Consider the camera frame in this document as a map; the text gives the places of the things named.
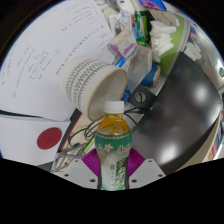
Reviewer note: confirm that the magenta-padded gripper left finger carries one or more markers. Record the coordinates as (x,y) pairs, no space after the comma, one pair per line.
(80,171)

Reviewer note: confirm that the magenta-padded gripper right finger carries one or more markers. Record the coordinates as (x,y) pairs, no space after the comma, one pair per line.
(146,171)

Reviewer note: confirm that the green-labelled clear drink bottle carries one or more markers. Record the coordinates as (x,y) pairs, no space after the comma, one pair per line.
(113,150)

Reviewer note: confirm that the grey metal laptop stand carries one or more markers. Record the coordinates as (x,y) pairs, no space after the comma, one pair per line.
(66,156)

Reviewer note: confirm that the flat round red coaster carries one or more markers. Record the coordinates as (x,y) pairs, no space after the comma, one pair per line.
(49,138)

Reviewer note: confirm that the blank white paper sheet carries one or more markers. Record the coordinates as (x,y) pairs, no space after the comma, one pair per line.
(20,140)

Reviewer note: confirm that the small blue box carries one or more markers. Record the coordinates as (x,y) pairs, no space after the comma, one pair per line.
(126,95)

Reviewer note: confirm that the white patterned paper cup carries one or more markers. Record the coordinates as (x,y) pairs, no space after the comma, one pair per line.
(83,83)

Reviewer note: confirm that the clear plastic box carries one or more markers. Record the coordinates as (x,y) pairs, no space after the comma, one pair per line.
(140,65)

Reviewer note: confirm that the purple white plastic packet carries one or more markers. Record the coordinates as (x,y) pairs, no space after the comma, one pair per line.
(123,44)

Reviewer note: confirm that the stack of white tissues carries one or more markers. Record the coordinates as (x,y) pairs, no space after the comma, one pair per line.
(161,36)

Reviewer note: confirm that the handwritten white paper sheet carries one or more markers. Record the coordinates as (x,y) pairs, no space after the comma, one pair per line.
(43,40)

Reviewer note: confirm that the green packet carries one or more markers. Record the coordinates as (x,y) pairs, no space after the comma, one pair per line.
(142,28)

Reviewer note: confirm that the blue white tissue box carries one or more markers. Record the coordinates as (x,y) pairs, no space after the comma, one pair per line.
(151,4)

